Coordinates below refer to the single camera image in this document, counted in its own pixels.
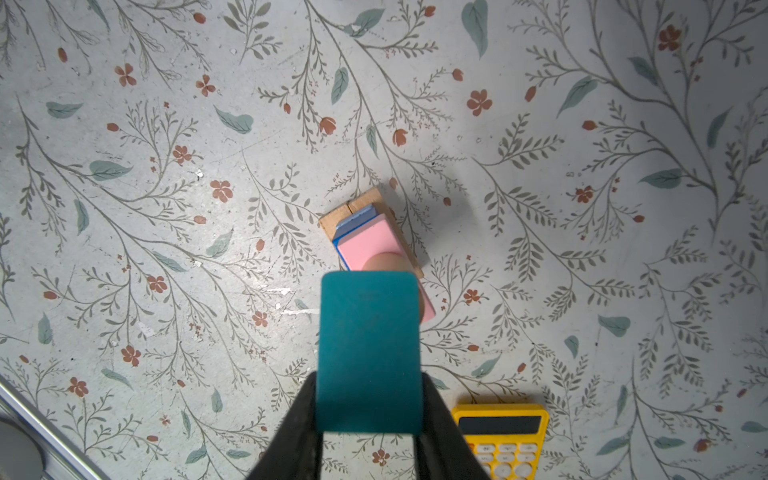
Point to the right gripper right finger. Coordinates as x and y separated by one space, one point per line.
440 449

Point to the small wood cylinder block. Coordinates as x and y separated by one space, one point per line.
393 262

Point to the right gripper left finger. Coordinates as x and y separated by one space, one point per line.
295 452

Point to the dark blue cube block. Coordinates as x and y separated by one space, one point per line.
343 262

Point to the teal green block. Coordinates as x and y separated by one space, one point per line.
369 370

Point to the yellow calculator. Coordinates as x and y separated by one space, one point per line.
506 439

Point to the light blue block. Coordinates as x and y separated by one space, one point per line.
355 221

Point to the round white clock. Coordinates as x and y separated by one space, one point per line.
20 457

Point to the natural wood block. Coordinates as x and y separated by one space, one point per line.
365 236

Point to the pink block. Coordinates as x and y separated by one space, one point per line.
379 281

